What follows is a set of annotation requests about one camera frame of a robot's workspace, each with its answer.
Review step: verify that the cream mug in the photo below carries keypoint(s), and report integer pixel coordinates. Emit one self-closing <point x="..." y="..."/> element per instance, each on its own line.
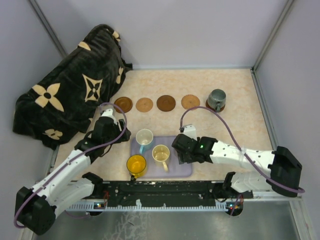
<point x="161" y="156"/>

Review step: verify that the black floral blanket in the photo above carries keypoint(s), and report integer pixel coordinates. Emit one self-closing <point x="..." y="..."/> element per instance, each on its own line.
<point x="64" y="102"/>

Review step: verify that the grey-green mug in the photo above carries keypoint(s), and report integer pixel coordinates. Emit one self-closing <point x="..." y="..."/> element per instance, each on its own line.
<point x="217" y="100"/>

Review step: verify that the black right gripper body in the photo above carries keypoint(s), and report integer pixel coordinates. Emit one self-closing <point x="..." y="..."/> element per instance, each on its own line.
<point x="185" y="157"/>

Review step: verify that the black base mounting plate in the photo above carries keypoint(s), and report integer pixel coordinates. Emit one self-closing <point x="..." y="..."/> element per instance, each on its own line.
<point x="163" y="193"/>

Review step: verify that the yellow mug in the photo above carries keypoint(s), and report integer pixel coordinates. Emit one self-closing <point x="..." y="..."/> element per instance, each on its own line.
<point x="137" y="166"/>

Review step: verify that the lavender plastic tray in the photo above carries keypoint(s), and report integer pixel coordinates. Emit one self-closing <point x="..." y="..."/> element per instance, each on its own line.
<point x="153" y="171"/>

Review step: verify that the light woven coaster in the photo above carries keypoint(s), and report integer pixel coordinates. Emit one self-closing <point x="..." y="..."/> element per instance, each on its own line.
<point x="190" y="101"/>

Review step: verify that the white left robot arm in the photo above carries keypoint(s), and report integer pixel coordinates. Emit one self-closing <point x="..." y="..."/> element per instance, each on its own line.
<point x="38" y="207"/>

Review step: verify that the dark brown round coaster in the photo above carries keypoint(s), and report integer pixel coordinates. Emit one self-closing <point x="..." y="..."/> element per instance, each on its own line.
<point x="166" y="103"/>

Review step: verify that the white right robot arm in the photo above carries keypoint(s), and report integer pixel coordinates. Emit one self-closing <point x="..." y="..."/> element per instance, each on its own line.
<point x="277" y="170"/>

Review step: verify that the grey aluminium frame rail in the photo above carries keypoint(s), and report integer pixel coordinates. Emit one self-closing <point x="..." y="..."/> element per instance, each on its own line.
<point x="278" y="24"/>

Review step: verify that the white and blue mug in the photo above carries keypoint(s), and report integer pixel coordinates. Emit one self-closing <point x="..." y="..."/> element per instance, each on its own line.
<point x="145" y="140"/>

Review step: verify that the dark brown wooden coaster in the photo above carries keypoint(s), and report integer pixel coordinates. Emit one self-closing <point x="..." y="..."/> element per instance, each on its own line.
<point x="208" y="106"/>

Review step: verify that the light wooden coaster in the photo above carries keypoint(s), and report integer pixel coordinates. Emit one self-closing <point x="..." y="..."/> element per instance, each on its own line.
<point x="144" y="104"/>

